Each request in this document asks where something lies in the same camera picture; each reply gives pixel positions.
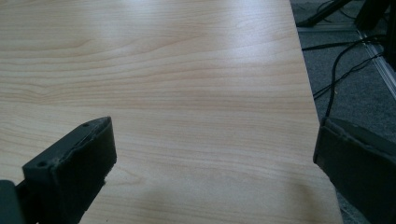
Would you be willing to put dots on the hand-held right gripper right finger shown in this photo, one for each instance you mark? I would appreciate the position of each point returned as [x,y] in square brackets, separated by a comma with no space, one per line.
[361,174]

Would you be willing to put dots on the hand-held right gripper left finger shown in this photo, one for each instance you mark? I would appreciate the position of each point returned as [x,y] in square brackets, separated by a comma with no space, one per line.
[71,174]

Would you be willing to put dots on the dark stand base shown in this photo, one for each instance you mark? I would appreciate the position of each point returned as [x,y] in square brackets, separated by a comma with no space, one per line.
[373,11]

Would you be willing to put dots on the black stand leg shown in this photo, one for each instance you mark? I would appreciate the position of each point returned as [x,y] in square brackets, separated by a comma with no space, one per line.
[323,13]

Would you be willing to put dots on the aluminium floor rail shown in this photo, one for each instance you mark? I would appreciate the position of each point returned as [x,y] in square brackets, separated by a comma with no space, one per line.
[381,63]

